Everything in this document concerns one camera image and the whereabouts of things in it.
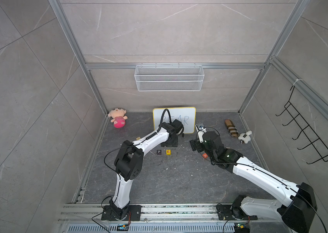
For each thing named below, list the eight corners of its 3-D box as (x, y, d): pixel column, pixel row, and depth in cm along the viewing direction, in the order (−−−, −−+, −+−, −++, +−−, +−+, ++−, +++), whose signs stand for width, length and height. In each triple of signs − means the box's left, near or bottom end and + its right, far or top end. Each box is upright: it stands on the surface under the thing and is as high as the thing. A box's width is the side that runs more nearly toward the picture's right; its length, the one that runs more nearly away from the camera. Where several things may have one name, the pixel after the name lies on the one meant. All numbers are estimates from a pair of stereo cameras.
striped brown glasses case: (229, 137, 107) (231, 134, 105) (224, 121, 117) (225, 119, 114) (237, 137, 107) (239, 134, 105) (231, 121, 117) (233, 119, 114)
